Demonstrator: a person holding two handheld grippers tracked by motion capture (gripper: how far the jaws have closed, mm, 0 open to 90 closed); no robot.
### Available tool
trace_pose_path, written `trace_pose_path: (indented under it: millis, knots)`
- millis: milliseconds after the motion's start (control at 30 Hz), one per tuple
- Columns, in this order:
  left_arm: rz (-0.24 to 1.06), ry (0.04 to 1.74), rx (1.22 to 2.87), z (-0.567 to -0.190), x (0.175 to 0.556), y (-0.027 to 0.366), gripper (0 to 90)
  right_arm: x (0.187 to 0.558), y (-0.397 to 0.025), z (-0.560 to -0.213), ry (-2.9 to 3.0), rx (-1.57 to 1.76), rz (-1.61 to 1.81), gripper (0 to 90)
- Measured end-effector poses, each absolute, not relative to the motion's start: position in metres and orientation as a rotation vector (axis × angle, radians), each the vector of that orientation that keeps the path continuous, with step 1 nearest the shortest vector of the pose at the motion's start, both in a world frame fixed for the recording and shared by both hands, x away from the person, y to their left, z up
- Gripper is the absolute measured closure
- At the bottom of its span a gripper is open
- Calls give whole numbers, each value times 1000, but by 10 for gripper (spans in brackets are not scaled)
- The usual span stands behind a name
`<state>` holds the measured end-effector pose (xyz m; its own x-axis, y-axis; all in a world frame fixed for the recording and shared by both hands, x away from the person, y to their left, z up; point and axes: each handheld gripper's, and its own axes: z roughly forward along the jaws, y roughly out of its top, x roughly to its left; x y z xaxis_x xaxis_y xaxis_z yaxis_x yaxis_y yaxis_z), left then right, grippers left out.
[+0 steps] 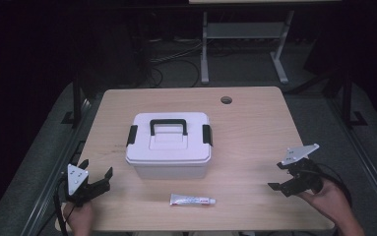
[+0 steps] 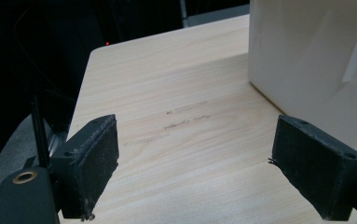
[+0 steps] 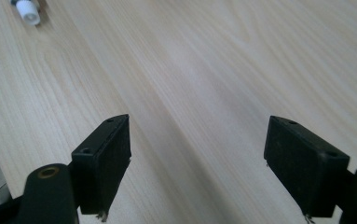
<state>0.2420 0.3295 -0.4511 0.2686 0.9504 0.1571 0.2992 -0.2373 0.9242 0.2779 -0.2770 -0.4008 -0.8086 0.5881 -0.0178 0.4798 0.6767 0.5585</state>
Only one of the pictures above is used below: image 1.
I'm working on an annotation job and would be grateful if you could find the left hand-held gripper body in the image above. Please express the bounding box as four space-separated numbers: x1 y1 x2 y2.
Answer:
63 163 112 208

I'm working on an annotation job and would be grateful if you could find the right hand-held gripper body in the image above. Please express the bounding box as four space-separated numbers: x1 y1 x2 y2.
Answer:
279 143 325 198

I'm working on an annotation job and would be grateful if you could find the white plastic storage box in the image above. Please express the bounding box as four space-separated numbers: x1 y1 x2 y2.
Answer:
132 159 211 181

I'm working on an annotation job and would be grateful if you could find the white lid with black handle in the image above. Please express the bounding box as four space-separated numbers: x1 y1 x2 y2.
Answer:
124 111 214 165

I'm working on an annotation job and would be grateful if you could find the white ointment tube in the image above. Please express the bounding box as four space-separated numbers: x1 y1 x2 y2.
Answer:
169 193 218 207

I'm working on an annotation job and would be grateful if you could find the person's left hand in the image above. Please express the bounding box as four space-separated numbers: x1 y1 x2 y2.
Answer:
62 200 94 236

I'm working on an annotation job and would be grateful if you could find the person's right hand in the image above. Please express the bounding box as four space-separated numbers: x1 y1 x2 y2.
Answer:
297 178 346 224

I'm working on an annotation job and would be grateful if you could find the black metal stand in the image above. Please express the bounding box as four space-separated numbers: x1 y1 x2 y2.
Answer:
61 70 86 130
338 73 369 128

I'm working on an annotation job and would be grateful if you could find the aluminium frame rail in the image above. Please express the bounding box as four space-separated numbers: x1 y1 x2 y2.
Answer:
327 96 377 227
20 97 94 236

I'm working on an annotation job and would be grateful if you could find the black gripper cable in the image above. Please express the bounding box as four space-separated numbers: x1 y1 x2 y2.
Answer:
315 162 353 208
52 178 72 236

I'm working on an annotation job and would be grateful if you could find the bundle of floor cables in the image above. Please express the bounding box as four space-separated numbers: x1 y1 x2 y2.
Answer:
145 37 204 89

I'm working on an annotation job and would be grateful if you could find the grey metal desk frame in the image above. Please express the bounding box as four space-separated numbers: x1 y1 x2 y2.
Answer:
200 9 296 86

